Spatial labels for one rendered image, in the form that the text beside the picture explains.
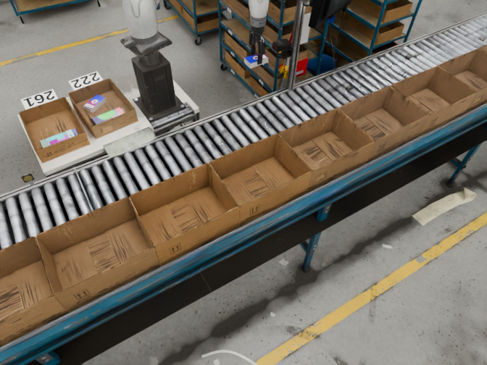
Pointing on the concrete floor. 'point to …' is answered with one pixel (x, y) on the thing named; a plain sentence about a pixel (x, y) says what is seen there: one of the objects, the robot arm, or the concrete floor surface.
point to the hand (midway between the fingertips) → (256, 56)
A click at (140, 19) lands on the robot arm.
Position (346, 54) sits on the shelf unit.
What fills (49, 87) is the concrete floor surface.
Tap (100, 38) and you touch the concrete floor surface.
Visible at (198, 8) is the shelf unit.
